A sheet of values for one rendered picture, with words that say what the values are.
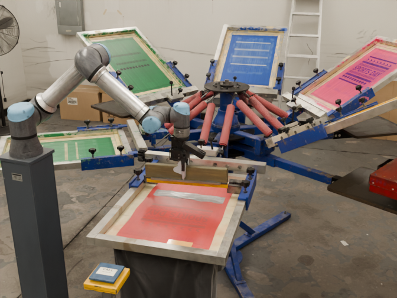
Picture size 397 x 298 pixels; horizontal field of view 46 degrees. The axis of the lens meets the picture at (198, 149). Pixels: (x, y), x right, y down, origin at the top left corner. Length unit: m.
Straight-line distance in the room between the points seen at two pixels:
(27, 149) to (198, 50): 4.50
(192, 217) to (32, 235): 0.80
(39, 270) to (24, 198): 0.40
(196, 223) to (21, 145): 0.87
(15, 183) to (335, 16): 4.77
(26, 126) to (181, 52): 4.53
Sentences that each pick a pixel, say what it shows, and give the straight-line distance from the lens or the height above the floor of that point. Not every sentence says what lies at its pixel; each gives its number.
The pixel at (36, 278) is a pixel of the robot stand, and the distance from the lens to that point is 2.58.
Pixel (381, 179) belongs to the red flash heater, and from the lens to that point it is 2.36.
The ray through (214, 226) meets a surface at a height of 0.95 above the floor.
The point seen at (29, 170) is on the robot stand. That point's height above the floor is 1.15.
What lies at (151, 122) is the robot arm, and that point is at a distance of 1.99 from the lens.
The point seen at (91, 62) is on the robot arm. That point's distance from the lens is 2.05.
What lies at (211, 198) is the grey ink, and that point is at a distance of 2.31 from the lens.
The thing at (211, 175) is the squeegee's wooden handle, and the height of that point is 1.11.
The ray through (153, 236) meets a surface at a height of 0.95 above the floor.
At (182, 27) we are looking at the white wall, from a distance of 6.52.
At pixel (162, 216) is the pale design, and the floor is 0.95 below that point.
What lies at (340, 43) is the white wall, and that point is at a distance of 6.28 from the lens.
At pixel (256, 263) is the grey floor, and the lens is 3.56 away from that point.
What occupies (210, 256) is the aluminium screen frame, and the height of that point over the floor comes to 0.99.
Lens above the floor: 2.01
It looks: 21 degrees down
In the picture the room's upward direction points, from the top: straight up
